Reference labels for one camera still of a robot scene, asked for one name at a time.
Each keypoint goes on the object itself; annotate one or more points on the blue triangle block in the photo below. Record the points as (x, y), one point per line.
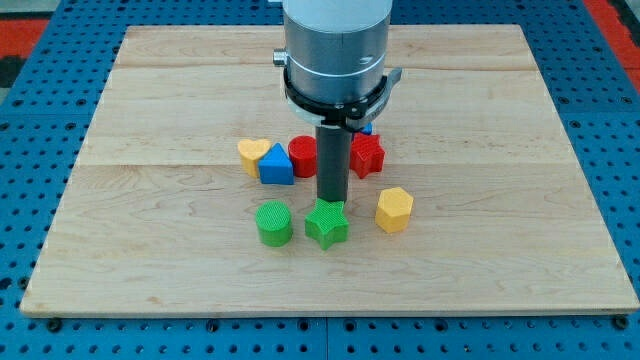
(276, 167)

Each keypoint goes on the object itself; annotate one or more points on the green star block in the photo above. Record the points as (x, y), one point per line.
(327, 224)

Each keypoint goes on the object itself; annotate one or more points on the red cylinder block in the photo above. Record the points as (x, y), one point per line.
(303, 155)

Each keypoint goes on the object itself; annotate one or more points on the green cylinder block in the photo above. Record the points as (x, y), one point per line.
(274, 223)

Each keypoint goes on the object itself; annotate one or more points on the yellow hexagon block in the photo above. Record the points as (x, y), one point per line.
(394, 209)

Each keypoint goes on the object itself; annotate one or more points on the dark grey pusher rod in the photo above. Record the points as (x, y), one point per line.
(333, 163)

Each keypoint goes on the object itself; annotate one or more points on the yellow heart block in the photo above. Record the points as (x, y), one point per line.
(251, 152)

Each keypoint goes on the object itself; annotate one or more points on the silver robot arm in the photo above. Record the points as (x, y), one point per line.
(333, 61)

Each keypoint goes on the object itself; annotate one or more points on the wooden board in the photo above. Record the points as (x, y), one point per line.
(158, 218)

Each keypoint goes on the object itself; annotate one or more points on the red star block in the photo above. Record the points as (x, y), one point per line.
(367, 155)

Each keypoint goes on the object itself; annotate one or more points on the blue block behind rod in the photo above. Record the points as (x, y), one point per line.
(366, 130)

